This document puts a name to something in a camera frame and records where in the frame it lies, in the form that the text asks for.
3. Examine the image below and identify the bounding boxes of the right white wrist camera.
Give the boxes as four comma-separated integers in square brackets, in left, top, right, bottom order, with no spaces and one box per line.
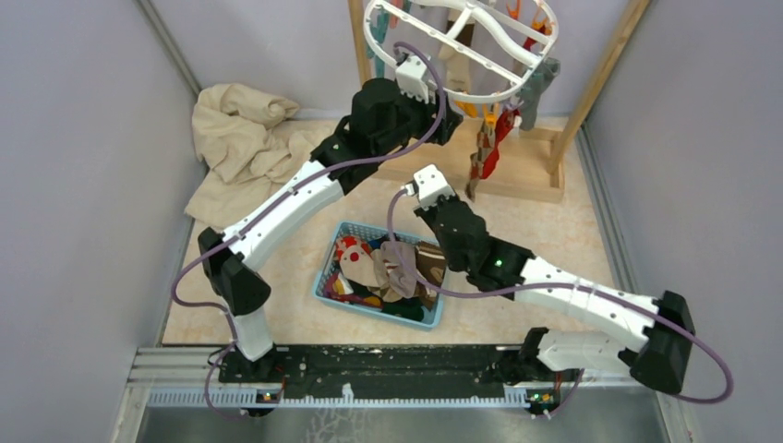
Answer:
[402,163,456,209]

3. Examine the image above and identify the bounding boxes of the beige crumpled cloth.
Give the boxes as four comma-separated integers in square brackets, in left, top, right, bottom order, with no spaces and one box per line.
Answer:
[185,83,336,228]

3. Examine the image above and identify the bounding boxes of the purple cable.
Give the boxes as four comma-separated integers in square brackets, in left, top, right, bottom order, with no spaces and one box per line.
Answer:
[386,186,734,406]
[170,41,449,423]

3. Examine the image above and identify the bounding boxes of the white oval clip hanger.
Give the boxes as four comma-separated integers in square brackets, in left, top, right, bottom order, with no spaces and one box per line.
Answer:
[361,1,560,104]

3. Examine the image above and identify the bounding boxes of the blue plastic basket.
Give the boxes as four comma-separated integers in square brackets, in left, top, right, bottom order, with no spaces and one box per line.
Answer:
[312,221,445,330]

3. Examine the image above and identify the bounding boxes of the pile of socks in basket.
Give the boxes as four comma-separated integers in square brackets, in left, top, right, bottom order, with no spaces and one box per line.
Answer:
[334,235,446,319]

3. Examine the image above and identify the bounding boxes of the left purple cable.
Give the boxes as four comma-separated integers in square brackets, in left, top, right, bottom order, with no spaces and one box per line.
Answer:
[170,41,449,423]

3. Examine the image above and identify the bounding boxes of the brown white striped sock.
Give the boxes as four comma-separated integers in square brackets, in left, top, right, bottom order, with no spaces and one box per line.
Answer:
[465,117,497,201]

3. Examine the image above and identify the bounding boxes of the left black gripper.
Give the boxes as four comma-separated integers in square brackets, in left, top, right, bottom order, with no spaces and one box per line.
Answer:
[374,80,462,158]

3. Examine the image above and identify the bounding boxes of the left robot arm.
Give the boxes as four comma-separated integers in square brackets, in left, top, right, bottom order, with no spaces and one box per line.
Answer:
[198,78,463,382]

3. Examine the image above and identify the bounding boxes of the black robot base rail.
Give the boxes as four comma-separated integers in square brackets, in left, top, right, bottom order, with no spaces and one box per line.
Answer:
[219,344,578,400]

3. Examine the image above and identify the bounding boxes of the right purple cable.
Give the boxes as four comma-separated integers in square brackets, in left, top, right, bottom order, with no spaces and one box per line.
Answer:
[386,186,734,406]

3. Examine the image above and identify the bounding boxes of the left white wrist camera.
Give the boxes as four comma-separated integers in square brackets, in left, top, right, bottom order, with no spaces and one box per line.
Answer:
[395,54,437,104]

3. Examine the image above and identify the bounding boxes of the grey sock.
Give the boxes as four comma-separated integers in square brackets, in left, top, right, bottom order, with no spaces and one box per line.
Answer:
[516,57,561,131]

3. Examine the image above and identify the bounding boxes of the wooden hanger stand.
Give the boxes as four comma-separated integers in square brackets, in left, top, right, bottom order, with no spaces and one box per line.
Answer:
[348,1,649,203]

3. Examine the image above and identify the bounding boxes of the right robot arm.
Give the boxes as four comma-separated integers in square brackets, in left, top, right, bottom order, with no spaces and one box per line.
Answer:
[414,196,695,394]

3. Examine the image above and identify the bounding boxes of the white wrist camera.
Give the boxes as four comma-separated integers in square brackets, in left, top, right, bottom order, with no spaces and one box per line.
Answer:
[395,54,437,104]
[402,163,456,209]

